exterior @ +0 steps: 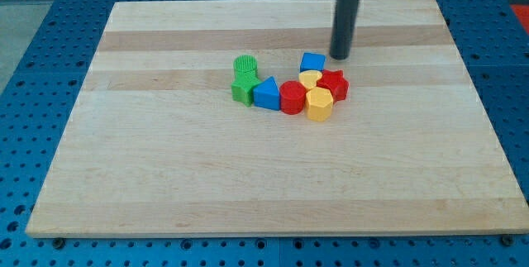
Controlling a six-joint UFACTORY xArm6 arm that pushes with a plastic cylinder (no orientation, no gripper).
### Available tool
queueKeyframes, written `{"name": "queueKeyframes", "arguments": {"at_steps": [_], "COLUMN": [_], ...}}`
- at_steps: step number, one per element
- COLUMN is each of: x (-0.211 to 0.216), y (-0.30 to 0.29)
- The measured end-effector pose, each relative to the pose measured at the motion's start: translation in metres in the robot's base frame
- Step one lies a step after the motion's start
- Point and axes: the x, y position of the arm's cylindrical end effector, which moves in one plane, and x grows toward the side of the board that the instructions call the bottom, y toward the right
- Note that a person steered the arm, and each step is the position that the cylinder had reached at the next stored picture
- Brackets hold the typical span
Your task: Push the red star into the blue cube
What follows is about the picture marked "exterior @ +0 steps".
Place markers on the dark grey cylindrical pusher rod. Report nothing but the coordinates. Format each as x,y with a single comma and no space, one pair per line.
343,28

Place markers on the red star block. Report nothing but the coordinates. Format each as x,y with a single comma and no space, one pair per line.
336,83

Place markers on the blue cube block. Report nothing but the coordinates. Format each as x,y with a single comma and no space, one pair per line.
312,61

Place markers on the green star block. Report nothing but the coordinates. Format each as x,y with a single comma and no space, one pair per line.
242,88

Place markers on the yellow heart block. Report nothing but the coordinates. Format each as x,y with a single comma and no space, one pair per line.
309,78

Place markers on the yellow hexagon block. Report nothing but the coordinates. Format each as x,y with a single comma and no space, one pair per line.
319,104

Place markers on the red cylinder block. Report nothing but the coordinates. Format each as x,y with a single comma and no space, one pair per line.
292,97

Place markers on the green cylinder block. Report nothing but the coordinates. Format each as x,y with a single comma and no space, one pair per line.
245,65

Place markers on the blue triangle block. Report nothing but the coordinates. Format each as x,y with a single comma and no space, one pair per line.
266,95

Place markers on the light wooden board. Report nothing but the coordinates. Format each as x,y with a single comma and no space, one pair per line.
156,147

